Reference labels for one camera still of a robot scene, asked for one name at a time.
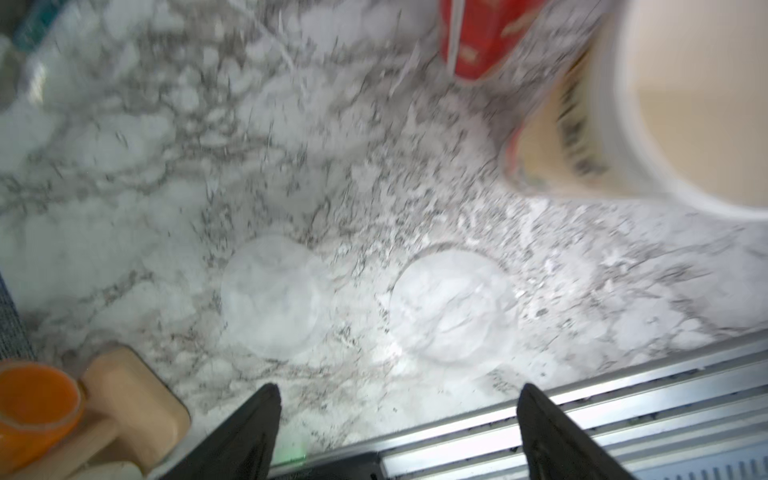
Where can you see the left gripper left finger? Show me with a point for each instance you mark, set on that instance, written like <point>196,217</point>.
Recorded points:
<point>241,447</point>

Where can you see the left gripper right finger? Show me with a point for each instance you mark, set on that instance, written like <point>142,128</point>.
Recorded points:
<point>555,447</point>

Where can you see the red paper cup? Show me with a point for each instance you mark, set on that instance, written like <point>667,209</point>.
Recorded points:
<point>478,36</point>

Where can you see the wooden peg rack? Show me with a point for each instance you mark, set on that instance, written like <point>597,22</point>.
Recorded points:
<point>130,415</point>

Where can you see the translucent paper disc left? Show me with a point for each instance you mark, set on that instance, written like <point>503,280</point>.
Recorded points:
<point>276,298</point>

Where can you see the translucent paper disc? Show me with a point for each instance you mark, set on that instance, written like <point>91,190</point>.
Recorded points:
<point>276,298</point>
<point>454,310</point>

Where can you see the translucent paper disc middle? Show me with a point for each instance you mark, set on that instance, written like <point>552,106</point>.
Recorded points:
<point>454,310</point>

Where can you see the orange mug on rack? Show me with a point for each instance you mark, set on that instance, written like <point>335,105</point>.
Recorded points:
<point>40,405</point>

